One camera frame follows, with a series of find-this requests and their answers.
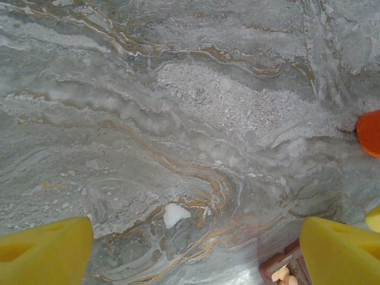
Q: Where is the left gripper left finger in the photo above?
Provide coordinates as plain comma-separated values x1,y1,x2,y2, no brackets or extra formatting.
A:
0,216,95,285

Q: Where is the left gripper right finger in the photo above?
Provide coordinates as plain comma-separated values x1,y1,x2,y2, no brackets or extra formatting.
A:
298,216,380,285

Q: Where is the brown pill organizer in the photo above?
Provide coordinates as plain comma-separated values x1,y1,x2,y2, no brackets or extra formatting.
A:
258,237,312,285

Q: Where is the orange bottle cap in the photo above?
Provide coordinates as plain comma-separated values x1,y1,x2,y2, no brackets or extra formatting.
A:
355,109,380,159

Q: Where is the white pill fragment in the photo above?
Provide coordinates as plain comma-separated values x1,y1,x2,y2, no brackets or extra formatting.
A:
163,203,191,229

